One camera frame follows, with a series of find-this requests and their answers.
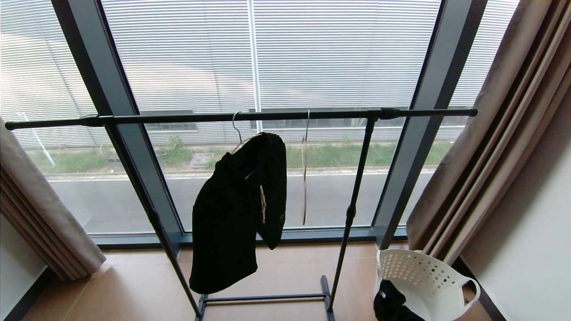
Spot black garment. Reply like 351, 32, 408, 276
374, 280, 424, 321

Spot white laundry basket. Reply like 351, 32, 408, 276
375, 249, 481, 321

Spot brown curtain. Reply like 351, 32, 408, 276
0, 118, 107, 281
406, 0, 571, 266

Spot black drawstring shorts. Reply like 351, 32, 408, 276
189, 132, 288, 295

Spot pink clothes hanger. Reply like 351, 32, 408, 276
301, 110, 310, 226
230, 111, 265, 181

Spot black clothes rack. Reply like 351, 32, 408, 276
5, 107, 478, 321

